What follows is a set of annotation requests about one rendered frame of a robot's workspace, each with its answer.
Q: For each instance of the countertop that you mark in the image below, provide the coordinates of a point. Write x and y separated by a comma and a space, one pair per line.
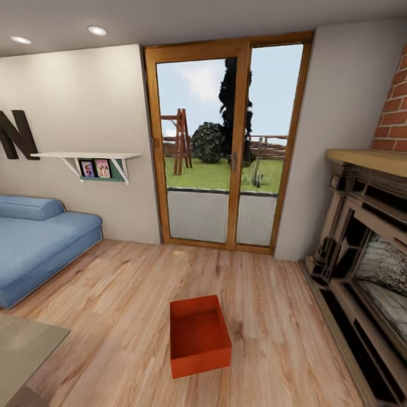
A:
391, 162

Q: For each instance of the wood fireplace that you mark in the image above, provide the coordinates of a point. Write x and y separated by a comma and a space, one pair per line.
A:
358, 277

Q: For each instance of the decorative sign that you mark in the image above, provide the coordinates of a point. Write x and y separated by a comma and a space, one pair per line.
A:
21, 136

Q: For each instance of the storage box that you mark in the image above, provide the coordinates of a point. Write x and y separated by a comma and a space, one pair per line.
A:
199, 339

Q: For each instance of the sofa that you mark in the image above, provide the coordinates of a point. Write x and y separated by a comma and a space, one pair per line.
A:
38, 239

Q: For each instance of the picture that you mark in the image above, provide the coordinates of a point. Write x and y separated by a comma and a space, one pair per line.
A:
102, 167
87, 168

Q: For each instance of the door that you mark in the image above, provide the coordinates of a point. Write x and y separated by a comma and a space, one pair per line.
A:
223, 118

